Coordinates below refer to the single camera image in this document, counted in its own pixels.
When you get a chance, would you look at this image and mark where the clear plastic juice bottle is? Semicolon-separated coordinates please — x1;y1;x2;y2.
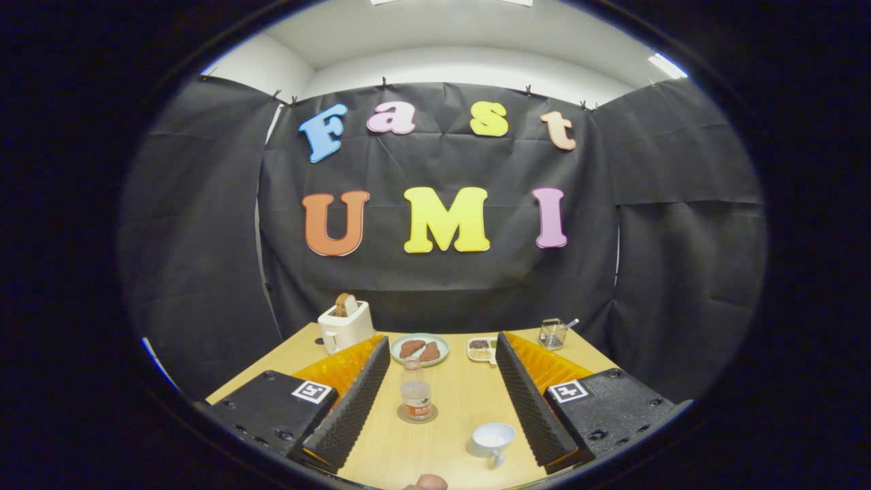
399;357;433;421

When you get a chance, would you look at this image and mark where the white cup with handle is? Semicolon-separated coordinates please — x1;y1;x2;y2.
466;423;516;470

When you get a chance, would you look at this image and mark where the small ceiling light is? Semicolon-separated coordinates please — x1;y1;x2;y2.
648;53;688;80

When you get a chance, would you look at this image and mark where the round brown coaster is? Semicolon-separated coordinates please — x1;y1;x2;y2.
397;403;438;425

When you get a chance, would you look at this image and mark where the white divided snack tray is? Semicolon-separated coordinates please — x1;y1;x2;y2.
467;337;499;365

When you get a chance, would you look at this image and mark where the small wire basket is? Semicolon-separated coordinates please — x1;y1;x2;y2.
539;318;568;350

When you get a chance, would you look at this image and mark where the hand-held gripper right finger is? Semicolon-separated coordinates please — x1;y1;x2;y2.
495;331;693;475

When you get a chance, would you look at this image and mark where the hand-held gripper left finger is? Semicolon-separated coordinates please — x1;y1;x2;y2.
204;335;391;474

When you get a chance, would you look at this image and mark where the cream toaster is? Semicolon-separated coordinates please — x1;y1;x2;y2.
318;301;375;355

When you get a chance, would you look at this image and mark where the pale green plate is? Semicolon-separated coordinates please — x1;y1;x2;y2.
390;333;450;368

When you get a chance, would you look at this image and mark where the long ceiling light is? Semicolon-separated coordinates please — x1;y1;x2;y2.
371;0;533;7

